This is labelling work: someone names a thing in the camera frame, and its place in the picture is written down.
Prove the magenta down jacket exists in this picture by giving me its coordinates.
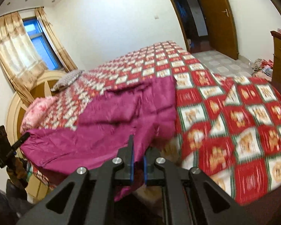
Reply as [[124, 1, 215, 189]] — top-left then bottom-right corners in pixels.
[[19, 76, 179, 202]]

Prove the clothes pile on floor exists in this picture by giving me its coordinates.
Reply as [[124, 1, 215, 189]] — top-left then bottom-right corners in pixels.
[[251, 58, 274, 82]]

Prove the pink floral pillow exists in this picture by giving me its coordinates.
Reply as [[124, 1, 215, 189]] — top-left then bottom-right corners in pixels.
[[20, 96, 58, 134]]

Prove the cream wooden headboard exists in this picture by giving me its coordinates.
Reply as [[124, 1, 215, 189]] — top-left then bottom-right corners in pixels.
[[5, 70, 66, 144]]

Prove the beige floral curtain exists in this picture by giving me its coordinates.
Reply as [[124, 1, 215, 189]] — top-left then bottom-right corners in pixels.
[[0, 7, 79, 107]]

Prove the red checkered teddy bedspread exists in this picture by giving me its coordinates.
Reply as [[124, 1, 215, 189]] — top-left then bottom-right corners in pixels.
[[35, 41, 281, 204]]

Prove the grey patterned pillow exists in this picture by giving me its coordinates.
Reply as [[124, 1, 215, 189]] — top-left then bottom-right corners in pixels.
[[51, 70, 84, 92]]

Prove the blue window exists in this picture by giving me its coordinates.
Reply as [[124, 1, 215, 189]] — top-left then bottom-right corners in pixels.
[[23, 17, 63, 70]]

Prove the brown wooden door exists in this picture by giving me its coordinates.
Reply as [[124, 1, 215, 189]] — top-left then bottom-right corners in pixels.
[[198, 0, 239, 60]]

